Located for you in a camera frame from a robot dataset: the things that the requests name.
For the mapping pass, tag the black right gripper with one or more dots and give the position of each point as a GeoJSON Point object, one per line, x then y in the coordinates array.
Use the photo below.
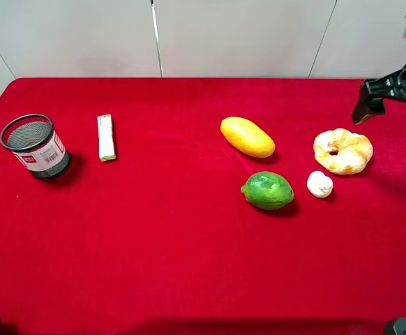
{"type": "Point", "coordinates": [372, 92]}

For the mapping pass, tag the black mesh pen cup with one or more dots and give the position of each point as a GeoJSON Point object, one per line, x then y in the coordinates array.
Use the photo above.
{"type": "Point", "coordinates": [33, 140]}

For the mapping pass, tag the small white duck figurine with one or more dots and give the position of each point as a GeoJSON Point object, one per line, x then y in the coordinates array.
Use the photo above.
{"type": "Point", "coordinates": [319, 185]}

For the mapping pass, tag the long white candy box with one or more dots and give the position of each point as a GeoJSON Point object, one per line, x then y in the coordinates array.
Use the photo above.
{"type": "Point", "coordinates": [106, 148]}

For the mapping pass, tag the green lime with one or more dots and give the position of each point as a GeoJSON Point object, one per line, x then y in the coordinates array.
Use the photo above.
{"type": "Point", "coordinates": [267, 190]}

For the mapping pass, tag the yellow mango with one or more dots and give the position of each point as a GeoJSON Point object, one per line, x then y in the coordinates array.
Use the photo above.
{"type": "Point", "coordinates": [247, 137]}

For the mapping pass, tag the red velvet tablecloth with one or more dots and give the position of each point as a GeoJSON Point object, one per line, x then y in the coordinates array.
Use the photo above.
{"type": "Point", "coordinates": [161, 239]}

